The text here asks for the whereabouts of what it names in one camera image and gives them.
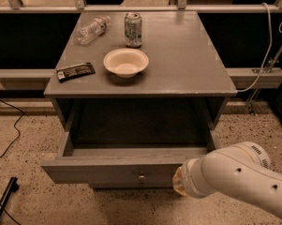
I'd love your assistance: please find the grey top drawer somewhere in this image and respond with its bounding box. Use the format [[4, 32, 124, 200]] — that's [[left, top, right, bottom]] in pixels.
[[40, 129, 221, 186]]

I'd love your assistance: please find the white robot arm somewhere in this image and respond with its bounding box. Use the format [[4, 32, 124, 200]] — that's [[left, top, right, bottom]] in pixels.
[[172, 142, 282, 219]]

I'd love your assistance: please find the round metal drawer knob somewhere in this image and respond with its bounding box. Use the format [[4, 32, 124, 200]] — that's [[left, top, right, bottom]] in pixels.
[[138, 173, 146, 182]]

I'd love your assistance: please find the grey wooden nightstand cabinet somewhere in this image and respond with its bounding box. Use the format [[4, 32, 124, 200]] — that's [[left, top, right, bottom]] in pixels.
[[43, 10, 238, 189]]

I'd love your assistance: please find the white paper bowl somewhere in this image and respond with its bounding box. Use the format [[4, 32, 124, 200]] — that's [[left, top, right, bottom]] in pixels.
[[103, 48, 149, 78]]

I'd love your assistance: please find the black snack bar wrapper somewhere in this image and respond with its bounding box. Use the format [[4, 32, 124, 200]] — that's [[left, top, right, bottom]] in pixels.
[[56, 62, 96, 83]]

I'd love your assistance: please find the black bar on floor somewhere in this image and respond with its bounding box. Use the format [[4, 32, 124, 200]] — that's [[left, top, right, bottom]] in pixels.
[[0, 177, 19, 217]]

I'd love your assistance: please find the silver soda can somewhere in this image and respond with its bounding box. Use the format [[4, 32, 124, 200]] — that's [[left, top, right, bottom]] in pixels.
[[125, 12, 142, 48]]

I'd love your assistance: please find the clear plastic water bottle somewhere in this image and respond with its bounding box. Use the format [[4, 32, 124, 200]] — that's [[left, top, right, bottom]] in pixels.
[[76, 16, 111, 45]]

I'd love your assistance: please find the metal railing frame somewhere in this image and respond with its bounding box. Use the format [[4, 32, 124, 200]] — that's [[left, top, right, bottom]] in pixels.
[[0, 0, 282, 92]]

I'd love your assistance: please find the black cable on left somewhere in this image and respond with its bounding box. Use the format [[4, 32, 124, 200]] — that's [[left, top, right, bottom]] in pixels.
[[0, 89, 25, 159]]

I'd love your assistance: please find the white cable on right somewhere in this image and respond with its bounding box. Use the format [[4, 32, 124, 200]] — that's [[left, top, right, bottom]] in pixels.
[[236, 2, 274, 94]]

